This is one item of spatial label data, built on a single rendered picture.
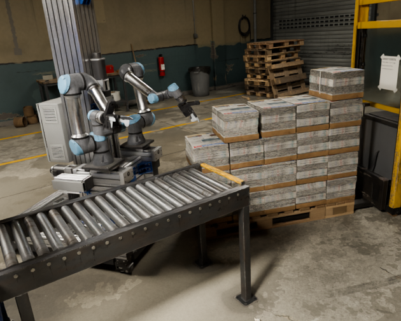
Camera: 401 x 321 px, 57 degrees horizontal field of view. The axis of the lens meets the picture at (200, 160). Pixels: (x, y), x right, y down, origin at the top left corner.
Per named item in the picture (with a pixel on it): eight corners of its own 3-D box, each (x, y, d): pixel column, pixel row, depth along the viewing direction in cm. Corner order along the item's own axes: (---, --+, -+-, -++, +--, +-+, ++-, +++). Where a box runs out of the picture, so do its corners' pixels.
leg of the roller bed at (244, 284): (246, 293, 244) (244, 202, 221) (252, 299, 239) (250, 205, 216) (240, 297, 241) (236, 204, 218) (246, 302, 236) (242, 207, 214)
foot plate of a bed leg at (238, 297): (247, 288, 249) (247, 286, 249) (261, 300, 238) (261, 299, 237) (231, 297, 242) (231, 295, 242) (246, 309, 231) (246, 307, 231)
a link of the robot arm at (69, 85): (97, 153, 254) (84, 72, 236) (77, 158, 244) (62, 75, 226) (89, 149, 262) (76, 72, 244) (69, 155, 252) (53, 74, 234)
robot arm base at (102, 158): (88, 165, 261) (86, 152, 258) (100, 158, 275) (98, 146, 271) (106, 166, 256) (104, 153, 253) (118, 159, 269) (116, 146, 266)
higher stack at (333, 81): (304, 200, 366) (308, 69, 323) (331, 196, 371) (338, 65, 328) (324, 218, 330) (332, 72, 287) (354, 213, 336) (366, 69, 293)
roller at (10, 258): (7, 230, 193) (4, 221, 191) (21, 274, 155) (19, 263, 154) (-4, 233, 190) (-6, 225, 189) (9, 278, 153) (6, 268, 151)
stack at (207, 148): (190, 220, 344) (183, 135, 316) (305, 200, 366) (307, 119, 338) (200, 241, 308) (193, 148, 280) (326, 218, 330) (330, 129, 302)
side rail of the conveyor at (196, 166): (198, 178, 261) (197, 162, 257) (202, 180, 257) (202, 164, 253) (-13, 244, 193) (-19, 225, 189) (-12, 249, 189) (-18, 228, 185)
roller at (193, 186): (177, 176, 245) (175, 171, 243) (219, 200, 208) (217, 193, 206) (172, 181, 243) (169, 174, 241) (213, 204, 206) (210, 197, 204)
